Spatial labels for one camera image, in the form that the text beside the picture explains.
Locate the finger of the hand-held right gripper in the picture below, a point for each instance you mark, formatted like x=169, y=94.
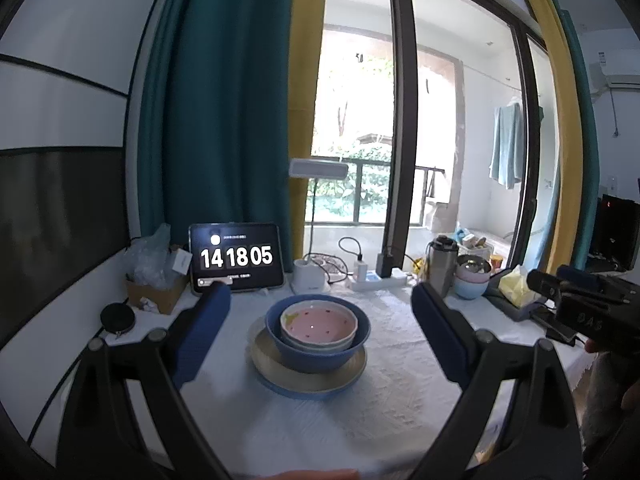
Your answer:
x=545, y=285
x=580, y=276

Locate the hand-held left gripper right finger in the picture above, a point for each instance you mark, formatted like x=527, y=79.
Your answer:
x=440, y=330

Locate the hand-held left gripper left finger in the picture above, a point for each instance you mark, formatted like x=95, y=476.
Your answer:
x=200, y=330

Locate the cream plate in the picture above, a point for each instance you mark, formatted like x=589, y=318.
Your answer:
x=265, y=360

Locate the pink spotted bowl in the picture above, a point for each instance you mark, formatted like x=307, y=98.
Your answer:
x=320, y=322

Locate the dark blue bowl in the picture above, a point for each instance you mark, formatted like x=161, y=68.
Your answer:
x=320, y=360

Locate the person's right hand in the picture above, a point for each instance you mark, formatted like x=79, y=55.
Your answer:
x=631, y=395

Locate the person's left hand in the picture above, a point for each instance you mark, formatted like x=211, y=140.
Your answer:
x=320, y=476

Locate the yellow tissue pack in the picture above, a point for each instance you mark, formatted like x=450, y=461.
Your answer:
x=517, y=285

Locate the light blue bowl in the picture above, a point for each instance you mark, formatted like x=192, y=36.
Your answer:
x=470, y=291

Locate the open cardboard box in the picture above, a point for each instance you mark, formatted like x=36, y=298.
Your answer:
x=160, y=300

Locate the red and yellow can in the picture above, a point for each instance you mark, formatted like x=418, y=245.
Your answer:
x=496, y=262

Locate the steel tumbler with black lid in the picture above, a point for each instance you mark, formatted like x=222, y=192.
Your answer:
x=442, y=272

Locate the crumpled white paper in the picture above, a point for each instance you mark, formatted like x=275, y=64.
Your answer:
x=146, y=303

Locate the black computer case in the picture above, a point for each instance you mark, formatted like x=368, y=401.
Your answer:
x=620, y=230

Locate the pink steel-lined bowl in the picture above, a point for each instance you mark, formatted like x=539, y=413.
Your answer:
x=470, y=276

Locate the white plastic basket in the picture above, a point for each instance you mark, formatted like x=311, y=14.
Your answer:
x=487, y=250

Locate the yellow packet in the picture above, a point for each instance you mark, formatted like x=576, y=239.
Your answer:
x=419, y=265

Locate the small white box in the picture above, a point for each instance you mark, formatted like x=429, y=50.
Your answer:
x=181, y=261

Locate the white power strip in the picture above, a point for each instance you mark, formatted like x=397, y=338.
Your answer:
x=385, y=281

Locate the tablet with clock display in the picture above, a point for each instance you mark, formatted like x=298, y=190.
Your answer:
x=235, y=257

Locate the black round case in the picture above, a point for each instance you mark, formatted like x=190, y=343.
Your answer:
x=117, y=316

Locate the black charger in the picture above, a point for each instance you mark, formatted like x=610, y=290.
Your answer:
x=384, y=266

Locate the blue plastic bag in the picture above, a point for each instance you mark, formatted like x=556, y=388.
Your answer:
x=462, y=235

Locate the white charger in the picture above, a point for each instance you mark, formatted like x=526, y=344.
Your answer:
x=360, y=270

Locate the yellow curtain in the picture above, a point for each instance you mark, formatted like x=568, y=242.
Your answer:
x=565, y=160

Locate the hanging light blue towel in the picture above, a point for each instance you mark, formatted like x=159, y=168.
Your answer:
x=506, y=150

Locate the white textured tablecloth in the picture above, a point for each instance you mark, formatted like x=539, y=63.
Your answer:
x=310, y=430

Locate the balcony railing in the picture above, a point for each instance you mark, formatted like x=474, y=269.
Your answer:
x=370, y=161

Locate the white air conditioner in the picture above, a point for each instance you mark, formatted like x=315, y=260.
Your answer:
x=620, y=67

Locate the white wall socket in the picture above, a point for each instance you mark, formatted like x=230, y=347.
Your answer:
x=612, y=185

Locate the dark door frame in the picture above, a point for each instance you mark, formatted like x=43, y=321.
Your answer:
x=402, y=110
x=529, y=160

